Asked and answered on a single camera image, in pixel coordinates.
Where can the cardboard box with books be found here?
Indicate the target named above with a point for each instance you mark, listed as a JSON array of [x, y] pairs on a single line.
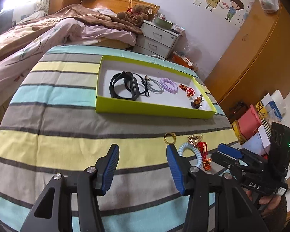
[[182, 60]]

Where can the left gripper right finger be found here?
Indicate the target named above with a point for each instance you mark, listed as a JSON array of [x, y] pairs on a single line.
[[183, 177]]

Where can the black smart band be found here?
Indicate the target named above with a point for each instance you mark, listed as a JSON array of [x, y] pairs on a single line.
[[130, 83]]

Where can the green-edged white tray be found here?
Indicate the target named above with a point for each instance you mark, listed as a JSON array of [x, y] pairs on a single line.
[[163, 91]]

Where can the right hand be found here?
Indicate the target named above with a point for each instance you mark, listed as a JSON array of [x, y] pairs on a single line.
[[270, 202]]

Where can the white drawer nightstand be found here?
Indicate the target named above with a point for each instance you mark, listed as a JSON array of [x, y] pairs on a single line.
[[155, 41]]

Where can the rose gold rhinestone hair clip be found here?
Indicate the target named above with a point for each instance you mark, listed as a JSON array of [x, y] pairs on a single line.
[[195, 139]]

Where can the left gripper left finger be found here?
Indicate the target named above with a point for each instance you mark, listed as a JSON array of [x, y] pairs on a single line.
[[106, 167]]

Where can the wooden headboard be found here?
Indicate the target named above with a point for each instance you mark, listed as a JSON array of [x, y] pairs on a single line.
[[118, 5]]

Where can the brown blanket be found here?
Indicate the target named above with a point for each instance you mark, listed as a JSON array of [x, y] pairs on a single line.
[[24, 33]]

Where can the plastic bag on wardrobe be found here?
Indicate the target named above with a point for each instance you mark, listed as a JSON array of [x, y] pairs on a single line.
[[269, 6]]

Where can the striped table cloth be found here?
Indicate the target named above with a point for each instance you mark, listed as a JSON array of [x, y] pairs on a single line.
[[51, 126]]

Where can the pink plastic box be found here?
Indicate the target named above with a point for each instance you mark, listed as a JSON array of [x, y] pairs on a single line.
[[249, 122]]

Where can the brown teddy bear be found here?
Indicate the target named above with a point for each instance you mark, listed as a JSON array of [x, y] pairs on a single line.
[[136, 15]]

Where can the wooden wardrobe right side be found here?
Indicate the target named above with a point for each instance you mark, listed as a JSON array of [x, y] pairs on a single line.
[[256, 63]]

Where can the black office chair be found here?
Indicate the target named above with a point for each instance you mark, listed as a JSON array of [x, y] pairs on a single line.
[[6, 20]]

